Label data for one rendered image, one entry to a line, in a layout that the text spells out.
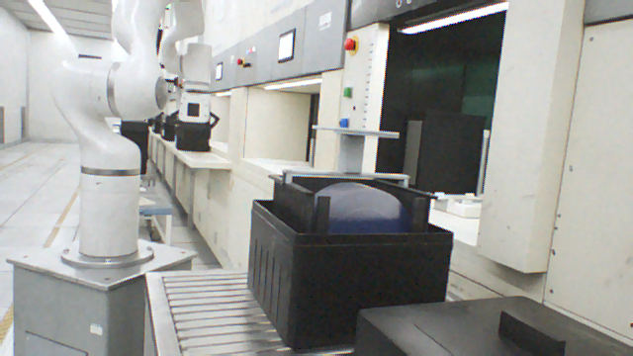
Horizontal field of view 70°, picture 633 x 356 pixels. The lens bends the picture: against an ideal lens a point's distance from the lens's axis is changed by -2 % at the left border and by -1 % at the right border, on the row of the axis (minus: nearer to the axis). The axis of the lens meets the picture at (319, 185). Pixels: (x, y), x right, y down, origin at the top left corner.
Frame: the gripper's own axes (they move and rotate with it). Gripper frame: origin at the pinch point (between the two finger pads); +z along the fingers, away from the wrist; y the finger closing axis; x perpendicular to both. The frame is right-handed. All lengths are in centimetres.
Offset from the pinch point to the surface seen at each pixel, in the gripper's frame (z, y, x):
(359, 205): 5, 52, -85
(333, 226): 8, 49, -86
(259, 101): -20, 2, 124
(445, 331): 15, 62, -107
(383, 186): 3, 58, -68
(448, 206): 12, 82, -27
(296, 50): -38, 29, 39
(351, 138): -6, 50, -79
